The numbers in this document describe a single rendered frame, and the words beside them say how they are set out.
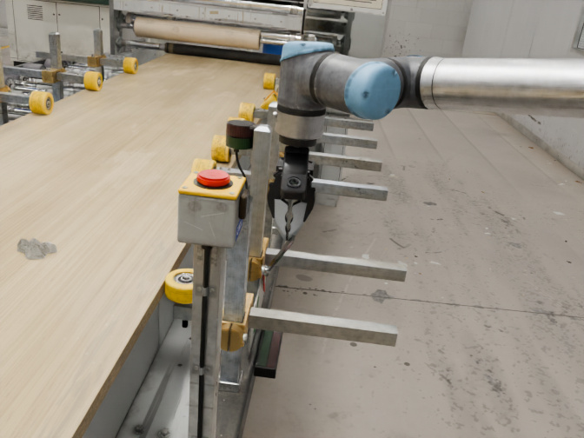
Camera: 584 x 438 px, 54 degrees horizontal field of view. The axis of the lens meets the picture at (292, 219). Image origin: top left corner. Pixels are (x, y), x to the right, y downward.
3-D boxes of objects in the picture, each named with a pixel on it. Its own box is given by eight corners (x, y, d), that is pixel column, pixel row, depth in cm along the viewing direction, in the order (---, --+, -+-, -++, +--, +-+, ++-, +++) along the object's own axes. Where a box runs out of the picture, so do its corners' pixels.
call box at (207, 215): (242, 231, 75) (246, 175, 72) (233, 255, 69) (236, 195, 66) (190, 225, 76) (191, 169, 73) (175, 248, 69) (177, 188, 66)
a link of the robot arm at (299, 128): (324, 119, 100) (270, 113, 101) (321, 146, 102) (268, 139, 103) (326, 108, 109) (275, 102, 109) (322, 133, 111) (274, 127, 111)
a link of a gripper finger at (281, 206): (288, 230, 118) (293, 189, 114) (286, 242, 113) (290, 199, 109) (274, 228, 118) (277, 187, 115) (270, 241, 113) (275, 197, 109)
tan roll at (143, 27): (340, 57, 370) (342, 37, 365) (340, 60, 358) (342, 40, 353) (123, 34, 375) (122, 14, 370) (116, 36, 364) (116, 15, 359)
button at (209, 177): (232, 183, 71) (233, 170, 71) (226, 195, 68) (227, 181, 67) (200, 180, 71) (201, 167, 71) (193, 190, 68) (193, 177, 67)
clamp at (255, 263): (268, 255, 140) (268, 237, 138) (260, 282, 128) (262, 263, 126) (244, 253, 140) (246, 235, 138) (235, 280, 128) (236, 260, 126)
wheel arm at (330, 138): (375, 147, 201) (377, 136, 199) (376, 149, 197) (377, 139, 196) (235, 130, 202) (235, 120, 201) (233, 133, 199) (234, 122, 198)
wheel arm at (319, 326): (393, 341, 113) (396, 322, 112) (394, 351, 110) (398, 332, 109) (177, 313, 115) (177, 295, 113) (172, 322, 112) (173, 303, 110)
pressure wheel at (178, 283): (190, 310, 119) (191, 262, 115) (213, 328, 114) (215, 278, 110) (156, 323, 114) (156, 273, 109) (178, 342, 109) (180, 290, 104)
